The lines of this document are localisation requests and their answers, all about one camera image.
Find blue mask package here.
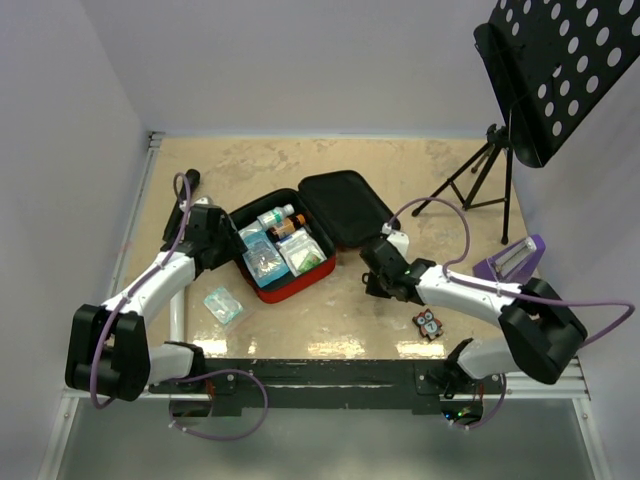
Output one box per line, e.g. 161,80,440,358
239,221,290,288

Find white medicine bottle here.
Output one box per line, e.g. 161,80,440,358
257,204,295,230

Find bandage plasters bag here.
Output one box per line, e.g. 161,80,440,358
203,287,245,325

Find amber bottle orange cap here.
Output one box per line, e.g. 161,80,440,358
266,214,307,242

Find red medicine kit case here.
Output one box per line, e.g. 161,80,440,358
230,170,393,304

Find white gauze pad packet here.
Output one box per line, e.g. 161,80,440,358
276,229,326,277

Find black handled scissors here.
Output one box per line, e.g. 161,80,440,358
361,271,390,299

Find green wind oil box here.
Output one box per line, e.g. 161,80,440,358
298,252,325,274

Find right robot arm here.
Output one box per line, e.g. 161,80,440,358
360,228,587,395

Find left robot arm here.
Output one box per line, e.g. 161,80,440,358
65,196,246,401

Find black microphone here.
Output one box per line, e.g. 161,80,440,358
162,169,200,242

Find brown owl toy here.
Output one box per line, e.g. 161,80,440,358
412,309,443,342

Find purple box device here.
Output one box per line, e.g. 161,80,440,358
472,234,546,284

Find black music stand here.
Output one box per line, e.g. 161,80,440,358
435,1,639,246

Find aluminium left rail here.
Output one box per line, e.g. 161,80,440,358
105,131,166,299

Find aluminium rail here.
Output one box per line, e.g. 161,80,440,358
63,357,594,401
105,131,166,299

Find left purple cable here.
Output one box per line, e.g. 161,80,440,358
89,172,270,441

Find aluminium front rail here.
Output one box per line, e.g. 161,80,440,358
63,357,594,401

